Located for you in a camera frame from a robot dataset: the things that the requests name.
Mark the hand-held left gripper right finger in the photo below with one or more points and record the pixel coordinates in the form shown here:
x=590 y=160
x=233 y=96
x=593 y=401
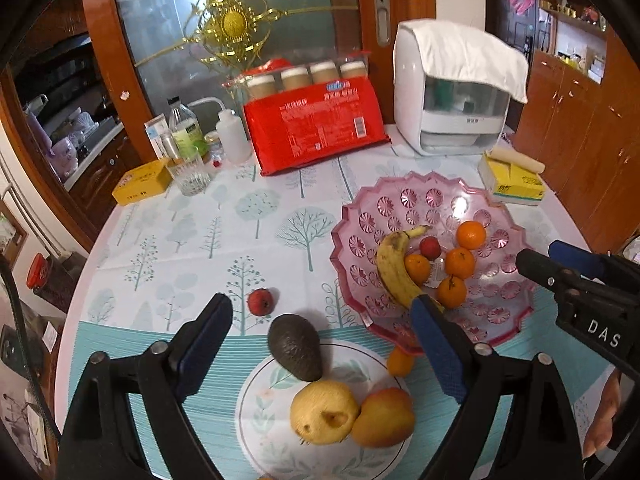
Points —
x=442 y=355

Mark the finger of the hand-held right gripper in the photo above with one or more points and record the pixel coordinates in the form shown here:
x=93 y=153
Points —
x=542 y=267
x=575 y=256

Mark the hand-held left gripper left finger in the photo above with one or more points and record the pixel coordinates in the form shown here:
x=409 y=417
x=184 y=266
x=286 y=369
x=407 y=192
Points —
x=200 y=350

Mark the small tangerine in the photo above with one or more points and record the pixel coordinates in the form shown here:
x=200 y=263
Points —
x=400 y=364

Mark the orange tangerine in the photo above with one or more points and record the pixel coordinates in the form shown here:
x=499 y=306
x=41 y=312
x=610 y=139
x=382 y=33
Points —
x=451 y=292
x=417 y=268
x=460 y=263
x=471 y=235

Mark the small red fruit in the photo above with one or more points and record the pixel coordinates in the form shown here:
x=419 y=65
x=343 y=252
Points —
x=430 y=248
x=260 y=301

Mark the orange-yellow pear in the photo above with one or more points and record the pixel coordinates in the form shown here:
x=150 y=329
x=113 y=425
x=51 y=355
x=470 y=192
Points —
x=382 y=417

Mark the dark avocado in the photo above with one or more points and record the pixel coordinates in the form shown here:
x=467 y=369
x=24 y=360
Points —
x=295 y=347

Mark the spotted yellow banana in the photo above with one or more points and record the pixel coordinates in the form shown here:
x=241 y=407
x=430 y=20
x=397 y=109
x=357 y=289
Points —
x=392 y=265

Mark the white leaf-print plate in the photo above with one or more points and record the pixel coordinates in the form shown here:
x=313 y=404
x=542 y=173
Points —
x=270 y=435

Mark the yellow pear with holes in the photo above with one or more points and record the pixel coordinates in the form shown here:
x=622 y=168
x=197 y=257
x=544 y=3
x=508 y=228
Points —
x=315 y=410

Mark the pink glass fruit bowl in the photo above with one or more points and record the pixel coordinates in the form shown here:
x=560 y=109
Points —
x=365 y=240

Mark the person's right hand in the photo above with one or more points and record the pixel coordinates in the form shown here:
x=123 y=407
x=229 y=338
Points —
x=602 y=420

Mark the yellow tissue pack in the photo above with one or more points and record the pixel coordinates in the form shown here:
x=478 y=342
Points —
x=515 y=187

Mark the cream rolled cloth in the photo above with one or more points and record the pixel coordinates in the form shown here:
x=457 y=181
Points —
x=515 y=160

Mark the dark woven basket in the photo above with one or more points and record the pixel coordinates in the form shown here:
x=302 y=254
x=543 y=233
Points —
x=62 y=290

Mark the glass tumbler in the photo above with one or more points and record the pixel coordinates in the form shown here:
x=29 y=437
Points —
x=189 y=175

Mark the red lid container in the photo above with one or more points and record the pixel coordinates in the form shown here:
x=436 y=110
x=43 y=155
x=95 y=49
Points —
x=39 y=270

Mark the yellow cardboard box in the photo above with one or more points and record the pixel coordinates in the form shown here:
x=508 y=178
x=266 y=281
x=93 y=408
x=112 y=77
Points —
x=140 y=180

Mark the white countertop appliance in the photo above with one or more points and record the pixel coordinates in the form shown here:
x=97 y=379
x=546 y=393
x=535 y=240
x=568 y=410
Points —
x=410 y=110

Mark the small metal tin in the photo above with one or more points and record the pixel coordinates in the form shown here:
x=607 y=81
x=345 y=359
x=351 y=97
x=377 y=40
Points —
x=170 y=145

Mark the small glass jar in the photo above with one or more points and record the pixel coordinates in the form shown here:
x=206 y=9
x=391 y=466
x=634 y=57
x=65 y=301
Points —
x=212 y=142

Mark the wooden kitchen cabinet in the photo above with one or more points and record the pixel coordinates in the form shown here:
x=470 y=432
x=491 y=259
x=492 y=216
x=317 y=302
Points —
x=105 y=165

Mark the white squeeze bottle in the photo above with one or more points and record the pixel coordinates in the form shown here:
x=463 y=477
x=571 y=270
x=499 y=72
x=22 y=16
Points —
x=232 y=137

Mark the clear bottle green label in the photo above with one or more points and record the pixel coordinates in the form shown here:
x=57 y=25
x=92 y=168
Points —
x=187 y=135

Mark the small white carton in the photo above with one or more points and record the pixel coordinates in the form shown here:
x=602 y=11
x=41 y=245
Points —
x=156 y=135

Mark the white cloth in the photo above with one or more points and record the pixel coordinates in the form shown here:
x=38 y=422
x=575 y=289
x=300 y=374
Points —
x=465 y=50

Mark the dark entry door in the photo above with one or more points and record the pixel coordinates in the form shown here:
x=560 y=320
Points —
x=500 y=25

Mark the red plastic package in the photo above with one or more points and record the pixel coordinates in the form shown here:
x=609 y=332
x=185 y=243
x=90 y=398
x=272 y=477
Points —
x=310 y=125

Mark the beige jar with white lid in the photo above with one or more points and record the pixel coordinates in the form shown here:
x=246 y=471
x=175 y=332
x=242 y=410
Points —
x=296 y=80
x=354 y=70
x=326 y=72
x=261 y=89

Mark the wooden glass sliding door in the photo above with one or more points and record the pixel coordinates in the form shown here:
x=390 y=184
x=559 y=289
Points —
x=150 y=35

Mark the gold door ornament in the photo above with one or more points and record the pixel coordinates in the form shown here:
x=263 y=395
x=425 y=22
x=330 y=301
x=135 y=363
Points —
x=232 y=22

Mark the wooden wall cabinet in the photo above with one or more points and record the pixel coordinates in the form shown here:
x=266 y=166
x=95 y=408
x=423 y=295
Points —
x=575 y=135

